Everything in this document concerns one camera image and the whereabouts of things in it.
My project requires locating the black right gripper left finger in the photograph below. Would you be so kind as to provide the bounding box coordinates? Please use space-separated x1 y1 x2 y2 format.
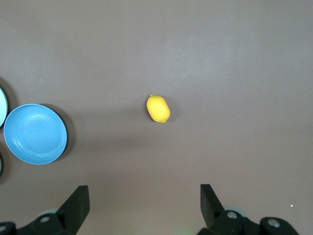
0 185 90 235

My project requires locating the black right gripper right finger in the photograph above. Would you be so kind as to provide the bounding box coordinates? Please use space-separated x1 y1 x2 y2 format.
197 184 300 235

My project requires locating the yellow lemon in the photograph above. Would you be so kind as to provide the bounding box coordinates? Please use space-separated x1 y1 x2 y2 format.
146 94 171 124

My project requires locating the blue plate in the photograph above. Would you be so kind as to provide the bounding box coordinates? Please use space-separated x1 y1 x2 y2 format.
3 103 68 165

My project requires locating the light green plate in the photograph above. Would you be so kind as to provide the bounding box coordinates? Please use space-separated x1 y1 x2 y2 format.
0 86 9 128

